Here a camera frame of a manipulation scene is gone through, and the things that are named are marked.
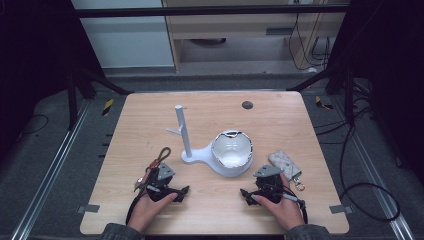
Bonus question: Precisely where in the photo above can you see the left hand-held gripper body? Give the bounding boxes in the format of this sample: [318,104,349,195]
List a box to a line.
[143,162,178,203]

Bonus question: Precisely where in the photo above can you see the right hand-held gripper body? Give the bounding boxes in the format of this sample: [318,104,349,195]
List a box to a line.
[252,164,288,205]

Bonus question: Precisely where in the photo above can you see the olive cord brown strap keychain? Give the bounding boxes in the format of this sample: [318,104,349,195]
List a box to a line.
[134,146,172,193]

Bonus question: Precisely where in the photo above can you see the grey quilted key pouch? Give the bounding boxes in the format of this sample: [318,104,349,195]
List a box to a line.
[267,149,306,192]

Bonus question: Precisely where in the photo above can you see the white key stand with bowl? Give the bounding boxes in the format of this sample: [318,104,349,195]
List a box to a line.
[165,104,255,178]

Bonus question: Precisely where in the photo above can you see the person's left hand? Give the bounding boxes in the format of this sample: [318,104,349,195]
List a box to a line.
[127,192,179,234]

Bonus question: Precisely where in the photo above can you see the person's right hand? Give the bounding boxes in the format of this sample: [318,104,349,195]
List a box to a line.
[250,172,306,232]

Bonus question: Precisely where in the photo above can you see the grey tape piece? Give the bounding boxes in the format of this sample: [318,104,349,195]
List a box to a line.
[329,204,354,215]
[76,204,101,214]

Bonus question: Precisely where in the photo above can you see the yellow tool on floor left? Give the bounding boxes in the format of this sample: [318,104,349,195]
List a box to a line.
[101,98,115,117]

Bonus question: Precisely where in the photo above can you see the yellow tool on floor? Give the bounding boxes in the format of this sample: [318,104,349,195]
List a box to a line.
[101,98,115,117]
[314,95,335,111]

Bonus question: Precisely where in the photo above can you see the yellow tool on floor right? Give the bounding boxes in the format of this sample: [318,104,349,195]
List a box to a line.
[314,95,335,111]

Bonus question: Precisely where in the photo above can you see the black metal stand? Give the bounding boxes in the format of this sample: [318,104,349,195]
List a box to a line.
[64,61,134,131]
[286,61,357,127]

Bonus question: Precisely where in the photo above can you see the white cabinet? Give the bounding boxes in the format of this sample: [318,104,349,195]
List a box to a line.
[70,0,175,70]

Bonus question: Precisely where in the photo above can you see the light wooden desk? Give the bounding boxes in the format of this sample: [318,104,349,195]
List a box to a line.
[161,0,351,73]

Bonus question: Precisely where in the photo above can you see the black horizontal bar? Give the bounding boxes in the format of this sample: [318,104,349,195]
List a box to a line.
[74,4,350,19]

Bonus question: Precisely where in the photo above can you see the right hand-held gripper cable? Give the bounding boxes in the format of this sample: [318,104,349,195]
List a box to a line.
[282,186,310,225]

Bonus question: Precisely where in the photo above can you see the hand-held gripper cable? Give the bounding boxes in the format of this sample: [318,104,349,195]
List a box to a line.
[125,184,162,225]
[282,186,310,225]

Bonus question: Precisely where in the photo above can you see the left hand-held gripper cable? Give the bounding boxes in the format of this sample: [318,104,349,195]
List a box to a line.
[125,184,162,225]

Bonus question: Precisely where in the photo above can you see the black looped floor cable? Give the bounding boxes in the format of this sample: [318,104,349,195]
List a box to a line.
[313,106,401,223]

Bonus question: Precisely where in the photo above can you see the aluminium floor rail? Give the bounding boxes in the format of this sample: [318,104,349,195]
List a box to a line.
[10,99,92,240]
[332,95,416,240]

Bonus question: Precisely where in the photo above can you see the thin black floor cable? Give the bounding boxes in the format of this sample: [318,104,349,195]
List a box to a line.
[19,113,50,137]

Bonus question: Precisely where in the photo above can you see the black hanging desk cables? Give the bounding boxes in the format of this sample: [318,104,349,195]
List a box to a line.
[287,12,332,72]

